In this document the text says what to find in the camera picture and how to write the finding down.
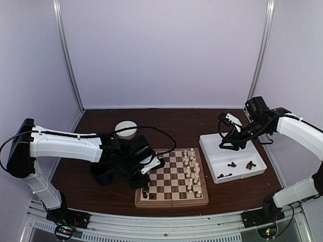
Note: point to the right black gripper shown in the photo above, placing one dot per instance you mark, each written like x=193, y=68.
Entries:
x=236, y=143

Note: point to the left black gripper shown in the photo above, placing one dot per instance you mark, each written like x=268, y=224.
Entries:
x=143, y=182

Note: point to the white plastic compartment tray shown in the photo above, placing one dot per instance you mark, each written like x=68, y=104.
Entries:
x=217, y=159

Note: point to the wooden chess board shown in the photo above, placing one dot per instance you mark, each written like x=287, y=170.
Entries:
x=168, y=184

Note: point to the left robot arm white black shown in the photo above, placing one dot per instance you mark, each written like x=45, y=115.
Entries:
x=131, y=158

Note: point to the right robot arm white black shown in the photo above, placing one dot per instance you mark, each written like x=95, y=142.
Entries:
x=297, y=135

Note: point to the pile of brown chess pieces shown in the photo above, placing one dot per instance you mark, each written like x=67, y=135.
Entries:
x=249, y=165

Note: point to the row of white chess pieces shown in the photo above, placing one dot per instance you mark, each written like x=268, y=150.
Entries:
x=192, y=174

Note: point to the dark blue mug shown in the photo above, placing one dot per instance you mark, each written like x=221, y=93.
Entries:
x=101, y=174

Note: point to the white ceramic bowl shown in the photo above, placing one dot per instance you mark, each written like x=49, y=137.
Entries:
x=126, y=130

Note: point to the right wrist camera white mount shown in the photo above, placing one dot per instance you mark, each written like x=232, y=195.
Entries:
x=229, y=119

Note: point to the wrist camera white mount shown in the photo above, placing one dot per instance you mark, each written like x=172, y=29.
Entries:
x=151, y=163
x=229, y=119

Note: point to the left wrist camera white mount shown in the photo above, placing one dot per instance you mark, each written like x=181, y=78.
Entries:
x=151, y=163

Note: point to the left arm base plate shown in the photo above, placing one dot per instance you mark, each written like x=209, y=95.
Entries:
x=72, y=218

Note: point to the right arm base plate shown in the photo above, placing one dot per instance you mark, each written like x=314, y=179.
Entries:
x=258, y=217

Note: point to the right aluminium frame post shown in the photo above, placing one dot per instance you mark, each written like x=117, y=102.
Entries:
x=266, y=33

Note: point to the aluminium frame post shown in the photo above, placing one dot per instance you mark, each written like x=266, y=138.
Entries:
x=67, y=60
x=266, y=33

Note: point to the left aluminium frame post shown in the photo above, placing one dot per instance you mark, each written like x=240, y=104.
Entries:
x=67, y=60

